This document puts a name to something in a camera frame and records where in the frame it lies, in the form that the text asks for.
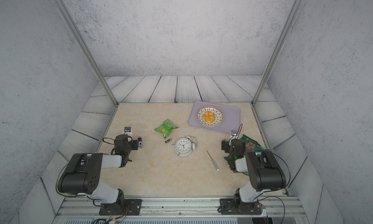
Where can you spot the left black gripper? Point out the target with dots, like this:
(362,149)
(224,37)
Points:
(135,146)

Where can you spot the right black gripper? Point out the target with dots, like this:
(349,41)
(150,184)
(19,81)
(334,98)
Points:
(226,144)

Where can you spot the clear handle screwdriver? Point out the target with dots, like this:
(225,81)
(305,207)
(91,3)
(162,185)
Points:
(213,162)

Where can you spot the white twin-bell alarm clock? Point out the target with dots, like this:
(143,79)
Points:
(185,146)

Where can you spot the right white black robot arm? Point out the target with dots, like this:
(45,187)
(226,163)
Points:
(262,168)

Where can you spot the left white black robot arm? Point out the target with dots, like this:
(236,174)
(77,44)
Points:
(81,176)

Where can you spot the large green chips bag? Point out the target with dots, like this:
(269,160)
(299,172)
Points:
(250,148)

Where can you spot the patterned white plate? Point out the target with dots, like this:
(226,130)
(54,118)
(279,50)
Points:
(210,116)

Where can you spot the small green snack packet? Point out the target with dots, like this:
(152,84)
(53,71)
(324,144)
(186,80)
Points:
(166,128)

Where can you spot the lavender plastic tray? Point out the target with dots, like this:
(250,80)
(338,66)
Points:
(232,117)

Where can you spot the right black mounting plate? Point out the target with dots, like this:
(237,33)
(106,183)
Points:
(227,206)

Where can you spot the black mounting plate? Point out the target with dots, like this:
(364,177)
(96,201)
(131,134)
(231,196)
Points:
(132,207)
(227,206)

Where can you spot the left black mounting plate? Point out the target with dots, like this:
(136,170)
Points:
(132,207)

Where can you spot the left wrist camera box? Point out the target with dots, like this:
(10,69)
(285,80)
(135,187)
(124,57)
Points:
(128,132)

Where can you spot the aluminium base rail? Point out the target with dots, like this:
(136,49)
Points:
(198,209)

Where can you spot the right aluminium frame post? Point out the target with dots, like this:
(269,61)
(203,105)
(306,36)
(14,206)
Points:
(278,47)

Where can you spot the aluminium frame post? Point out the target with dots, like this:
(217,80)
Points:
(62,9)
(278,47)

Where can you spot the left aluminium frame post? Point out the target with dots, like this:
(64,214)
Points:
(62,9)

